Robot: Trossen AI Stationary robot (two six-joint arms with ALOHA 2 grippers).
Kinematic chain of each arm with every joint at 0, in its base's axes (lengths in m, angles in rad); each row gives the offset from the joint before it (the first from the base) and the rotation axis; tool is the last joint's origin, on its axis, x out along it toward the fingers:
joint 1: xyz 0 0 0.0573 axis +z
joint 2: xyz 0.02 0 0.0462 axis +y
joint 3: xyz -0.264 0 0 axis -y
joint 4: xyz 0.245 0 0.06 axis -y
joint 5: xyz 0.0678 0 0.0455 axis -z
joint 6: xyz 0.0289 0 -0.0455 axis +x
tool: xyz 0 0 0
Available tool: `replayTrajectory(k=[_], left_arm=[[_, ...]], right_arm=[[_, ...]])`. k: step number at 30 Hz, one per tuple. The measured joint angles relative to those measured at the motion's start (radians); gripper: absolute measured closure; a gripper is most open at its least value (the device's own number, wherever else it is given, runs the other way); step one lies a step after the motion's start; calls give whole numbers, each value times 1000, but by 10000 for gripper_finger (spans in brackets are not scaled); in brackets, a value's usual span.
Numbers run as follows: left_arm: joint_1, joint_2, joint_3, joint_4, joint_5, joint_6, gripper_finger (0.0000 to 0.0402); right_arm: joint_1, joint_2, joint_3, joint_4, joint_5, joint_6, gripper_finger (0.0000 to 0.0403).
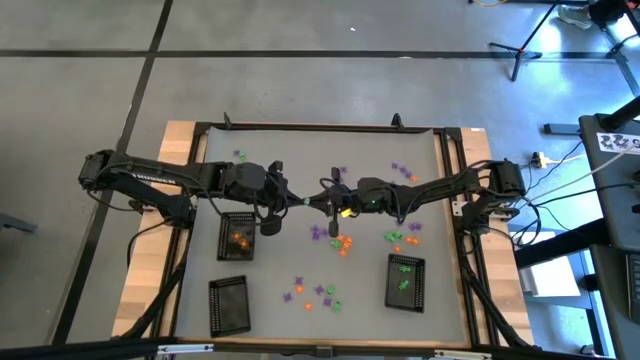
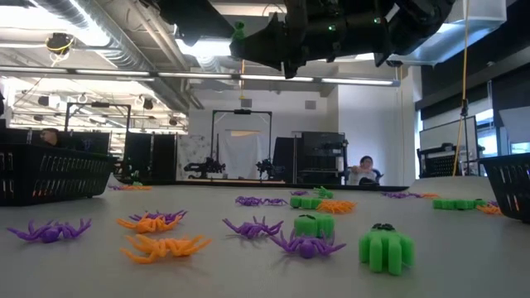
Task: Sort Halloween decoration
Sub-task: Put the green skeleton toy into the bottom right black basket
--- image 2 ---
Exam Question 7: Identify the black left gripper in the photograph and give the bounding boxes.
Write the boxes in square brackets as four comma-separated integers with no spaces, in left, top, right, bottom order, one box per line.
[158,0,236,47]

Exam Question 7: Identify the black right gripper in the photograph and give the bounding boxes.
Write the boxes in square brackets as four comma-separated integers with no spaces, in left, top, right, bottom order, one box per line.
[229,0,393,79]

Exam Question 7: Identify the long white light bar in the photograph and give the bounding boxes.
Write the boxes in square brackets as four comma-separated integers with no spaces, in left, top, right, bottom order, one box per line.
[0,65,402,88]

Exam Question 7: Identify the white curtain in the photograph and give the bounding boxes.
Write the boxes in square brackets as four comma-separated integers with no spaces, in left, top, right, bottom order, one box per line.
[218,128,270,180]

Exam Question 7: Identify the black equipment cabinet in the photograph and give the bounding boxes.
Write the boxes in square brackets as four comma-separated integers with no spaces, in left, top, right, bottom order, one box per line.
[294,131,349,185]

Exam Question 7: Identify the black ceiling device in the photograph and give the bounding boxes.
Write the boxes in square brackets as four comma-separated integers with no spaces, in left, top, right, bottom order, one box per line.
[44,31,75,55]

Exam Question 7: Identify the black partition panel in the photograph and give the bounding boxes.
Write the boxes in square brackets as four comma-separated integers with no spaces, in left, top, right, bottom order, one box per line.
[123,132,178,183]

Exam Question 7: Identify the person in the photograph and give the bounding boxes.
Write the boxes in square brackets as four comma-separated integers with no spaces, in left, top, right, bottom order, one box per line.
[39,127,74,149]
[346,155,384,186]

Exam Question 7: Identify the black low partition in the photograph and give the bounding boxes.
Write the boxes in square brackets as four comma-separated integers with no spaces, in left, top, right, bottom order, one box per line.
[0,127,112,156]

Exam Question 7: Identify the white board panel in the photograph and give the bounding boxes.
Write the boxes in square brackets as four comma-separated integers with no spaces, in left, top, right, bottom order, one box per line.
[418,115,479,152]

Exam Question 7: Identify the black crate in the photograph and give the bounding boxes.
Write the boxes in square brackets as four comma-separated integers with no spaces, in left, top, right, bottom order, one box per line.
[416,142,459,179]

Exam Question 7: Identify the black plastic basket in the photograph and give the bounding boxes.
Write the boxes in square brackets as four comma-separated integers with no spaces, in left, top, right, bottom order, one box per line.
[479,152,530,224]
[0,143,118,207]

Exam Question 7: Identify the black tripod stand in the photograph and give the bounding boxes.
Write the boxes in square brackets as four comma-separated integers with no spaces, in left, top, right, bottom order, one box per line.
[459,98,471,178]

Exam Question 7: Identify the silver round ventilation duct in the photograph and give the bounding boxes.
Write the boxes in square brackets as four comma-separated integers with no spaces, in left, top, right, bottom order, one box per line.
[32,0,206,111]

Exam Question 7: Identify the black rig frame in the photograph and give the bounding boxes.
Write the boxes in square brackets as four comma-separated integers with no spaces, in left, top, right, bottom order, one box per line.
[210,108,273,181]

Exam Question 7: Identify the black table frame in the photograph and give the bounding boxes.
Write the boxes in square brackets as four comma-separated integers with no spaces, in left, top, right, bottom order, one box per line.
[114,177,411,193]

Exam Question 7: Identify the yellow hanging cable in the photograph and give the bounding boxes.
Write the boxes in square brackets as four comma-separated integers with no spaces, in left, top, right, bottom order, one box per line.
[450,0,471,178]

